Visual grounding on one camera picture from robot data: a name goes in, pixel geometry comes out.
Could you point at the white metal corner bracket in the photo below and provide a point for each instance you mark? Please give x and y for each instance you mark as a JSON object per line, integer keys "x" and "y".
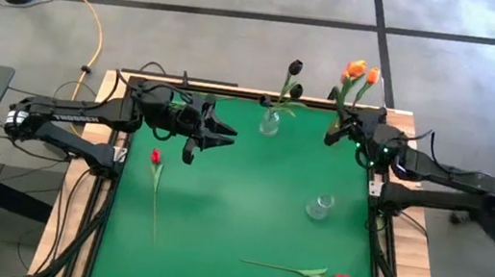
{"x": 375, "y": 188}
{"x": 120, "y": 154}

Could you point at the small clear ribbed vase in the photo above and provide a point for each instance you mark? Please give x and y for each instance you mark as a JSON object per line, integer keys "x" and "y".
{"x": 269, "y": 127}

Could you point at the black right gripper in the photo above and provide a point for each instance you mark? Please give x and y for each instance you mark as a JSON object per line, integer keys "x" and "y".
{"x": 365, "y": 126}

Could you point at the green table mat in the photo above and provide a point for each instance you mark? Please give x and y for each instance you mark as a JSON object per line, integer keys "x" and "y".
{"x": 237, "y": 215}

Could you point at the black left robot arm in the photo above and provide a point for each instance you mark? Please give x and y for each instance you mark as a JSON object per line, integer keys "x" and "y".
{"x": 86, "y": 112}

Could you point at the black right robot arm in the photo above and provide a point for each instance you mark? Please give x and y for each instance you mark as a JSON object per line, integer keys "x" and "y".
{"x": 441, "y": 173}

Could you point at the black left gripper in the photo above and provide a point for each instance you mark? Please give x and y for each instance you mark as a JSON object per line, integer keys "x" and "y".
{"x": 187, "y": 120}

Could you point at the large clear cut-glass vase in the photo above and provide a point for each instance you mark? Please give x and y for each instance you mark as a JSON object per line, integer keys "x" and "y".
{"x": 315, "y": 211}

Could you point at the reddish orange artificial tulip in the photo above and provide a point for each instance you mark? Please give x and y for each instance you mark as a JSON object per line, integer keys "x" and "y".
{"x": 344, "y": 77}

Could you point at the black artificial tulip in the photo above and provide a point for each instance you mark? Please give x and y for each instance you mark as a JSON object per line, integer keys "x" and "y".
{"x": 295, "y": 66}
{"x": 296, "y": 90}
{"x": 265, "y": 100}

